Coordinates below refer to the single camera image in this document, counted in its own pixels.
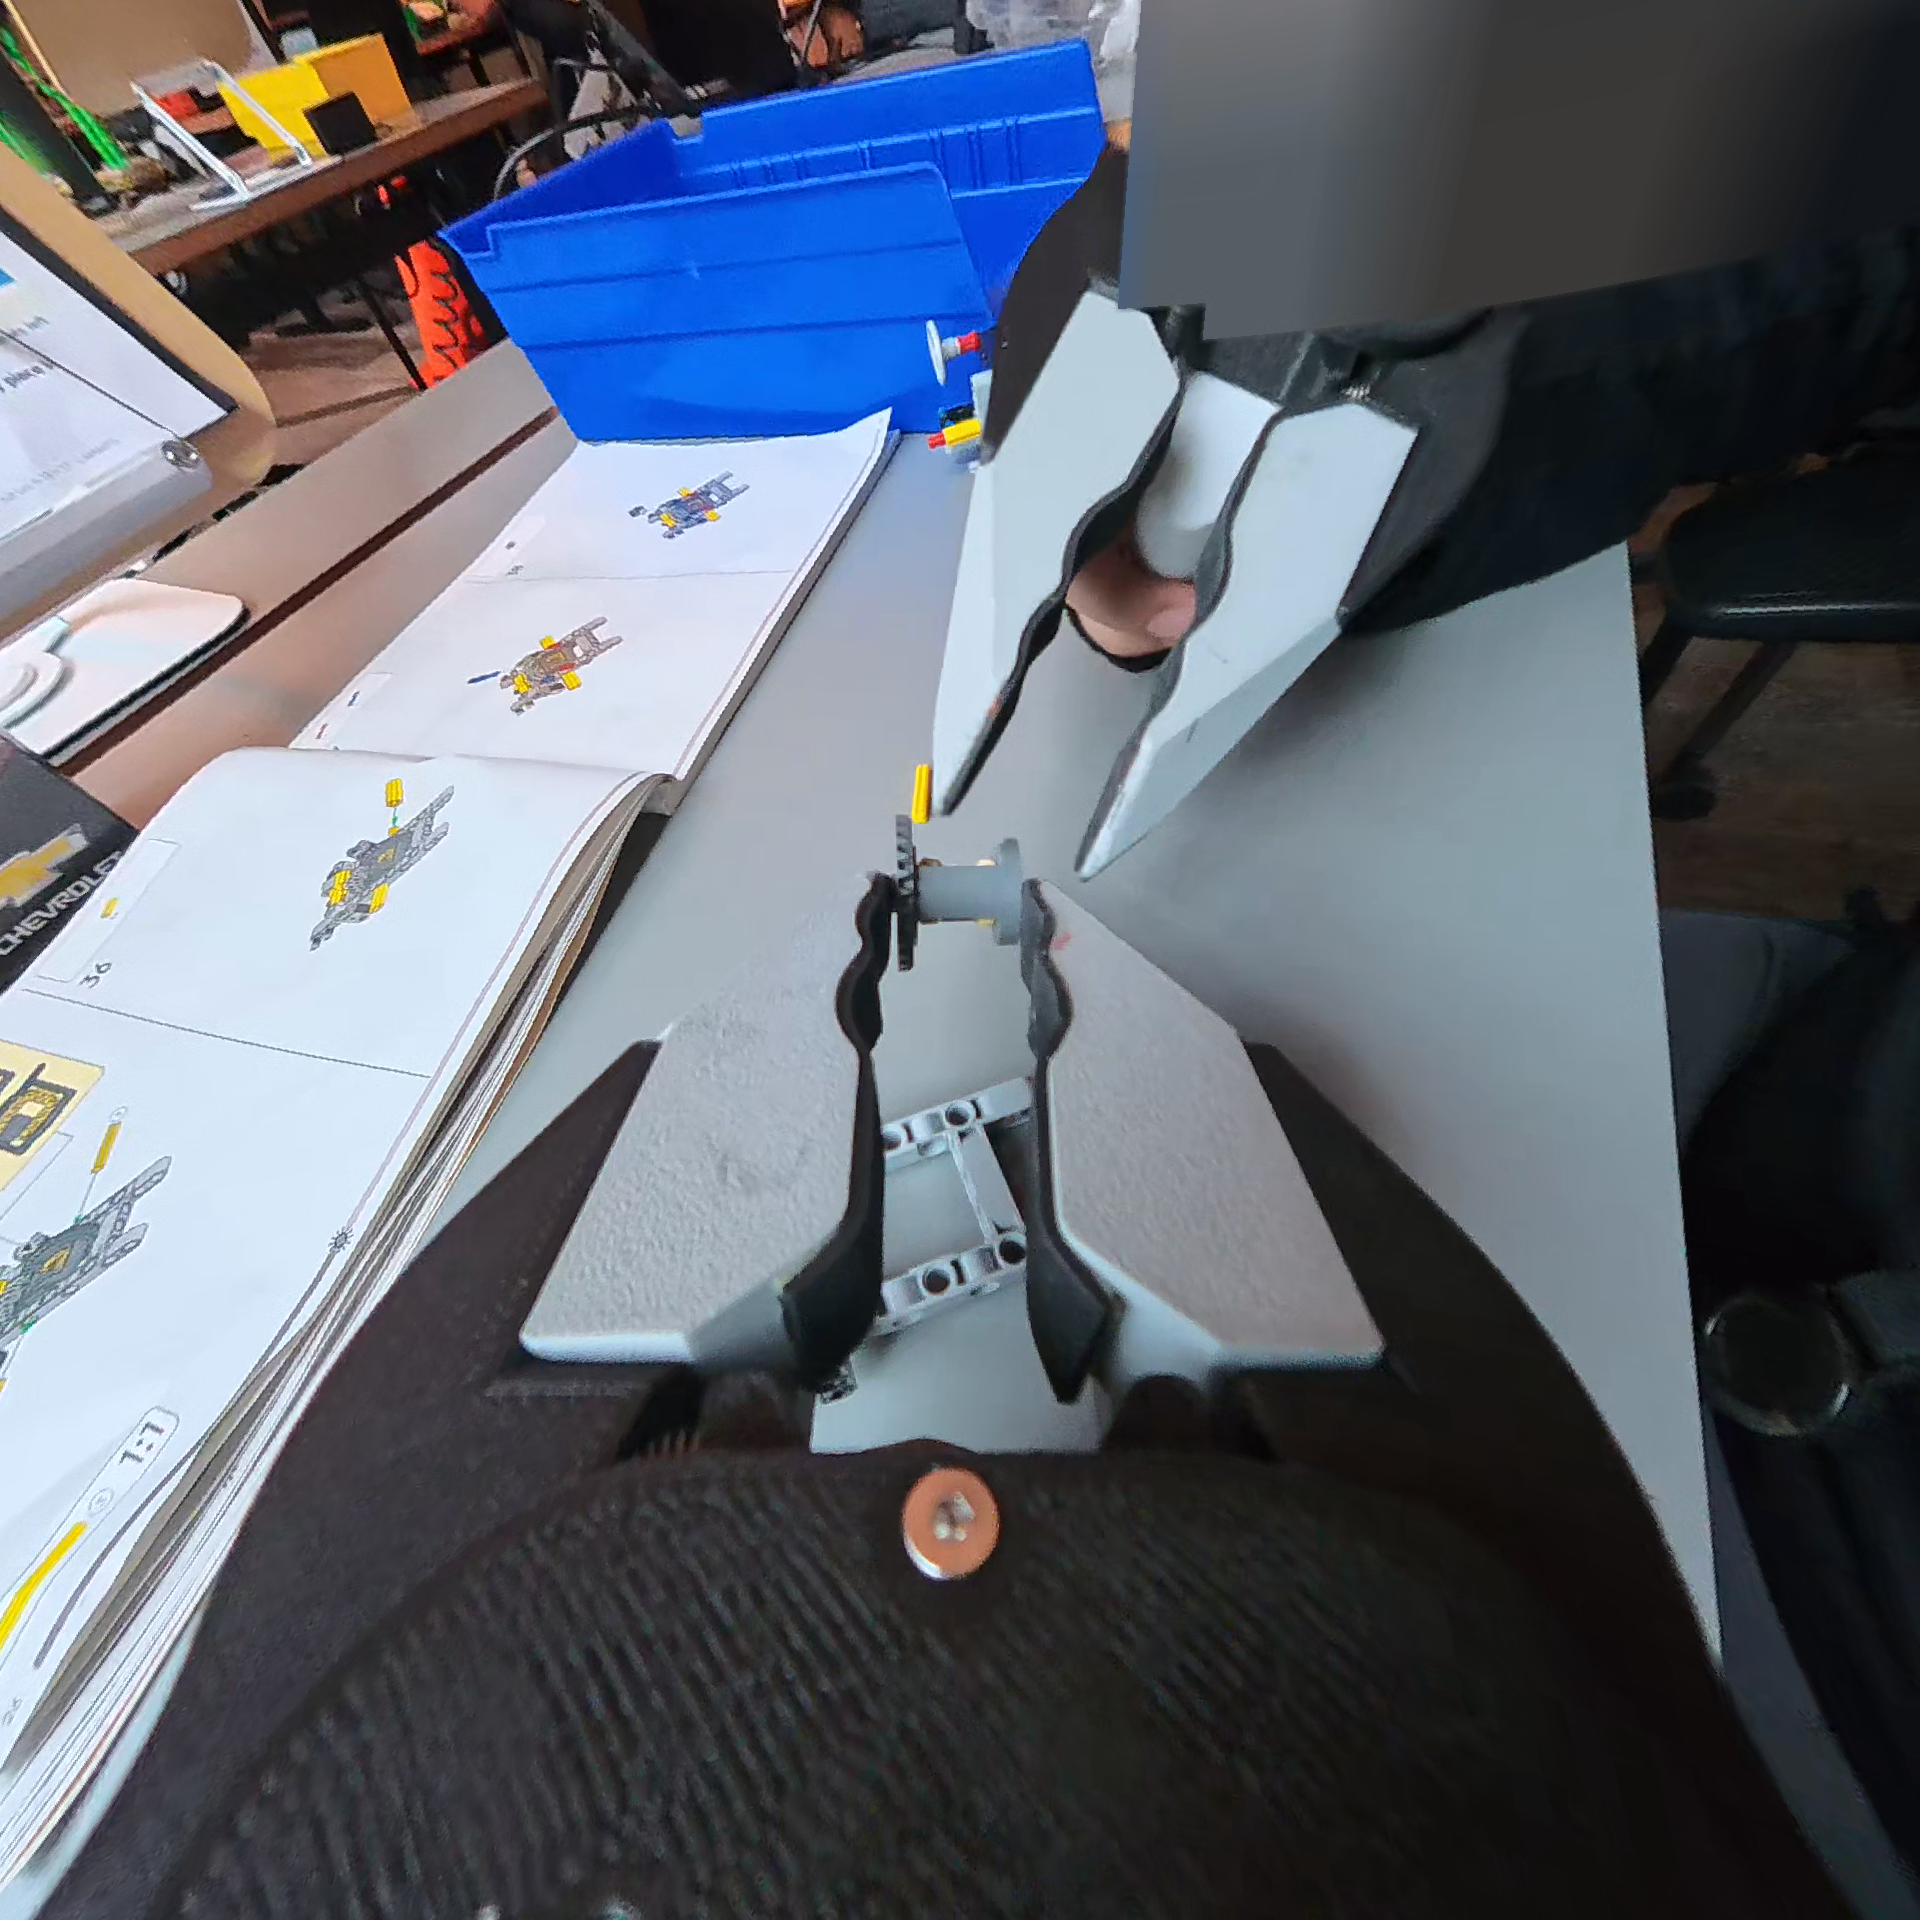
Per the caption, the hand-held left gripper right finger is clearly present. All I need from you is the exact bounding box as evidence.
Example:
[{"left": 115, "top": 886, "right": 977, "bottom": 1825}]
[{"left": 1018, "top": 877, "right": 1383, "bottom": 1404}]

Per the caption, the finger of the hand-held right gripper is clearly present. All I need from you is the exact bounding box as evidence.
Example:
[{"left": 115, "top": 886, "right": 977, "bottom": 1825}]
[
  {"left": 928, "top": 291, "right": 1188, "bottom": 821},
  {"left": 1071, "top": 397, "right": 1420, "bottom": 886}
]

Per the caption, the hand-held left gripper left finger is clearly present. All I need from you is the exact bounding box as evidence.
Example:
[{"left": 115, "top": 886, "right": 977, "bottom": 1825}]
[{"left": 521, "top": 876, "right": 901, "bottom": 1388}]

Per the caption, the grey lego differential housing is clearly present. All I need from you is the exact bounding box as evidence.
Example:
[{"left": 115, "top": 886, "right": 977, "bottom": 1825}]
[{"left": 878, "top": 809, "right": 1049, "bottom": 977}]

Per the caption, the person's right forearm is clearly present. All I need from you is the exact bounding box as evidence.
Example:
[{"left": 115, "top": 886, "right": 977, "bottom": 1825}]
[{"left": 1349, "top": 306, "right": 1920, "bottom": 633}]

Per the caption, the multicolour lego model section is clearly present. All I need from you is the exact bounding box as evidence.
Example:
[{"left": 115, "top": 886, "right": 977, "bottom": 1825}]
[{"left": 921, "top": 320, "right": 998, "bottom": 471}]

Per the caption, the lego instruction booklet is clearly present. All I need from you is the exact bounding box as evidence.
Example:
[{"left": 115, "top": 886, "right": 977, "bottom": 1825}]
[{"left": 0, "top": 401, "right": 901, "bottom": 1793}]

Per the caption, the black lego set box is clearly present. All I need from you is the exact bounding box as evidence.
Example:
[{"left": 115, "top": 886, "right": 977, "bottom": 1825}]
[{"left": 0, "top": 731, "right": 139, "bottom": 994}]

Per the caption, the person's right hand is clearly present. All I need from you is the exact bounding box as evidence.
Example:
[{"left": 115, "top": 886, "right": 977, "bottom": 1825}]
[{"left": 1061, "top": 512, "right": 1204, "bottom": 672}]

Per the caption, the blue plastic bin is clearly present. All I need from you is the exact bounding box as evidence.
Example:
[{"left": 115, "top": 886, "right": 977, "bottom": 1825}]
[{"left": 436, "top": 35, "right": 1105, "bottom": 448}]

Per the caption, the black office chair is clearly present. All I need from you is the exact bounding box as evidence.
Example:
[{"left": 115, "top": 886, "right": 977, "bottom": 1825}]
[{"left": 1636, "top": 434, "right": 1920, "bottom": 820}]

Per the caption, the black badge reel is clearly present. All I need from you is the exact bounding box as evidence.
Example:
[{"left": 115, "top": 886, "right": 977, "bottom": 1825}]
[{"left": 1702, "top": 1282, "right": 1861, "bottom": 1434}]

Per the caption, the wooden side table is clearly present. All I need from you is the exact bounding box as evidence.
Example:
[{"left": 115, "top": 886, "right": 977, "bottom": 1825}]
[{"left": 103, "top": 76, "right": 547, "bottom": 277}]

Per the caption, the yellow box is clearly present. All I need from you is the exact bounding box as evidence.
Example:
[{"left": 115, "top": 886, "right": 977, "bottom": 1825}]
[{"left": 215, "top": 32, "right": 413, "bottom": 156}]

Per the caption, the white flat tray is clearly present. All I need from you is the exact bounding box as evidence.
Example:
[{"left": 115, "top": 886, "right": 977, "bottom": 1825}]
[{"left": 0, "top": 577, "right": 247, "bottom": 760}]

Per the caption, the instruction sign stand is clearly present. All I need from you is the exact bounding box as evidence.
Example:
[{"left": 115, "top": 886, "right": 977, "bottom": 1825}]
[{"left": 0, "top": 194, "right": 275, "bottom": 600}]

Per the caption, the beige rounded board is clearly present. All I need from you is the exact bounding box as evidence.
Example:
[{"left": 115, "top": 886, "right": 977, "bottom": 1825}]
[{"left": 0, "top": 0, "right": 276, "bottom": 113}]

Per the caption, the grey lego frame assembly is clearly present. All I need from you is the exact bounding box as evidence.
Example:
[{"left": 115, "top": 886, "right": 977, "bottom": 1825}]
[{"left": 808, "top": 1069, "right": 1042, "bottom": 1401}]

